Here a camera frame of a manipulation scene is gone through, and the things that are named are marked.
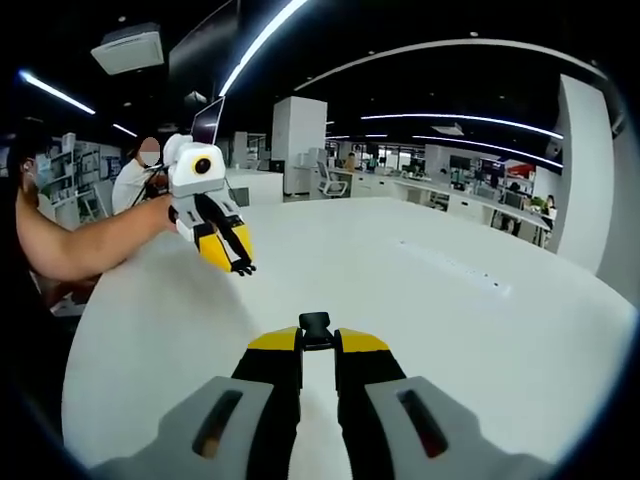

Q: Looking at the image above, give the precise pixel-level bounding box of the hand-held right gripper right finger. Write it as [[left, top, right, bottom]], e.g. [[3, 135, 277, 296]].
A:
[[333, 326, 557, 480]]

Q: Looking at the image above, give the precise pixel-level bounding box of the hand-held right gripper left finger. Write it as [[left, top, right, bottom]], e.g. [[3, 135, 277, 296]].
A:
[[92, 325, 305, 480]]

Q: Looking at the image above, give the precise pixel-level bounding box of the black plastic buckle socket part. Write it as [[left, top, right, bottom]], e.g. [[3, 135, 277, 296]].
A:
[[298, 311, 335, 351]]

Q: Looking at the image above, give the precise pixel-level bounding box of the white counter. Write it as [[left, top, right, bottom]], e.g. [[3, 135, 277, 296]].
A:
[[225, 167, 286, 205]]

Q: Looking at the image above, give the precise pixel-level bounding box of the computer monitor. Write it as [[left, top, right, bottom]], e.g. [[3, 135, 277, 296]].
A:
[[191, 96, 227, 147]]

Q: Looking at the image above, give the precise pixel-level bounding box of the white shelving unit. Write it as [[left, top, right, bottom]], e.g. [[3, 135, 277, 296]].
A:
[[49, 132, 122, 222]]

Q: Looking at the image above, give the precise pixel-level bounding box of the white office chair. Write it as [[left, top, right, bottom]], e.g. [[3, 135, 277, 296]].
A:
[[316, 161, 350, 200]]

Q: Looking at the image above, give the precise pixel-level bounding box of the white table socket panel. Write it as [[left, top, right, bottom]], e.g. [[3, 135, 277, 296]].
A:
[[394, 238, 513, 298]]

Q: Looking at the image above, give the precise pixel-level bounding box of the wide ceiling light strip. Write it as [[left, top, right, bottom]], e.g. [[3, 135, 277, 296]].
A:
[[218, 0, 309, 98]]

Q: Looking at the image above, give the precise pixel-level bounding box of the thin ceiling light strip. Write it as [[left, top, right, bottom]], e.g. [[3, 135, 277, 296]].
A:
[[360, 113, 564, 141], [19, 69, 97, 116], [411, 134, 554, 162]]

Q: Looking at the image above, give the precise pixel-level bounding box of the person's head with mask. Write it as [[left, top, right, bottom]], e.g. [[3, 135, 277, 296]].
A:
[[8, 130, 54, 199]]

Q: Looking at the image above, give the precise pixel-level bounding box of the white office desk row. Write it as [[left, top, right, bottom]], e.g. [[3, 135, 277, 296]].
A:
[[319, 167, 556, 246]]

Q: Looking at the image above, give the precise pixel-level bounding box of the red wall panel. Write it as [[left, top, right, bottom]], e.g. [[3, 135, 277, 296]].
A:
[[504, 159, 537, 182]]

